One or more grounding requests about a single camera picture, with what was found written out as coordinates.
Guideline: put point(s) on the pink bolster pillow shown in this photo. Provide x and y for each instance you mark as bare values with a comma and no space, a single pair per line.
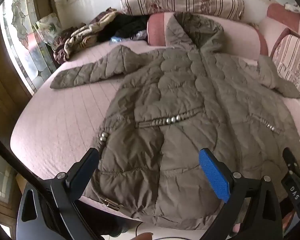
240,40

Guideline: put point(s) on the floral print cushion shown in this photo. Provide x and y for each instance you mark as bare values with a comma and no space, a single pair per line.
48,27

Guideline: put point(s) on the pink cushion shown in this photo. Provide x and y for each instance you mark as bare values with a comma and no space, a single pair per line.
280,15

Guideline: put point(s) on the olive quilted hooded jacket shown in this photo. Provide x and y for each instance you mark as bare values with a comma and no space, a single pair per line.
177,105

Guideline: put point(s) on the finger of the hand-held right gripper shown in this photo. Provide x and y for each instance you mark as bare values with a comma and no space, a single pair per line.
293,180

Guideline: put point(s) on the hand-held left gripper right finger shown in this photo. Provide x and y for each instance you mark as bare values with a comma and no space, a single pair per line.
215,175

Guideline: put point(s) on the wooden window frame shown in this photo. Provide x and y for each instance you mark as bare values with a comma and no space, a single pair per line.
5,85

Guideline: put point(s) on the brown beige blanket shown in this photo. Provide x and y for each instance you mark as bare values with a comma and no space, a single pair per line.
82,36

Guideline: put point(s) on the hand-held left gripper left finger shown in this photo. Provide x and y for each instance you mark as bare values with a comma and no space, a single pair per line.
86,170

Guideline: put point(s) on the black cloth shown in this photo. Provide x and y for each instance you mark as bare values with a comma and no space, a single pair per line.
127,25

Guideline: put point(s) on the stained glass window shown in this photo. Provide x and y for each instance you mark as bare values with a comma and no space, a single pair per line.
20,30

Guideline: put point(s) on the clear plastic bottle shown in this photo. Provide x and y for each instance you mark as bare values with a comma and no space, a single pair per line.
140,34

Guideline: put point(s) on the striped floral cushion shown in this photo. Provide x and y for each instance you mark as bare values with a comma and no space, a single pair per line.
292,55

